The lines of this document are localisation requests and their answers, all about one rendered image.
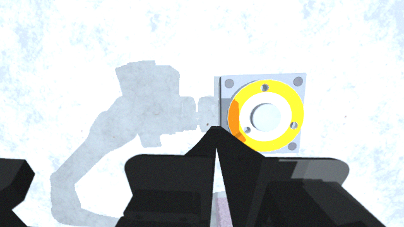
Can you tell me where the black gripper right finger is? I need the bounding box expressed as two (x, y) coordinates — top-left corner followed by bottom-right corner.
(217, 126), (350, 227)

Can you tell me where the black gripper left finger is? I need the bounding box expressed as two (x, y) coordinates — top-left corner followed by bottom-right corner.
(124, 126), (217, 227)

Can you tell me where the yellow and orange round plate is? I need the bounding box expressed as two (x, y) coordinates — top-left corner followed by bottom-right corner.
(227, 79), (304, 152)

